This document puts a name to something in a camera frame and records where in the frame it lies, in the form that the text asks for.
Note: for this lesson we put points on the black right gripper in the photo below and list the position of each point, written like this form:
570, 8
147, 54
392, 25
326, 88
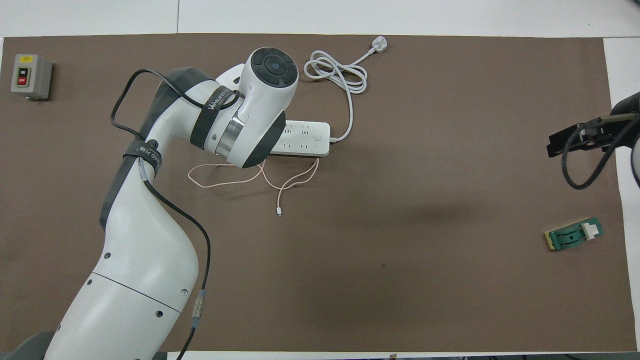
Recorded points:
625, 130

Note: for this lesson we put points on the white power strip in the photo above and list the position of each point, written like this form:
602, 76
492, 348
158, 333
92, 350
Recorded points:
310, 137

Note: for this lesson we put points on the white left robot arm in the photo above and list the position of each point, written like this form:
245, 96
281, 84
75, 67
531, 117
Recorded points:
140, 240

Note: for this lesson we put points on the brown table mat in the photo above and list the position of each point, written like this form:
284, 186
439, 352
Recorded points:
350, 250

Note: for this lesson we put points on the green knife switch block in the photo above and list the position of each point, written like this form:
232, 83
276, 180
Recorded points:
570, 236

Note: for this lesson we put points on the grey switch box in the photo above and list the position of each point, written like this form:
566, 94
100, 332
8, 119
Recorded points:
35, 77

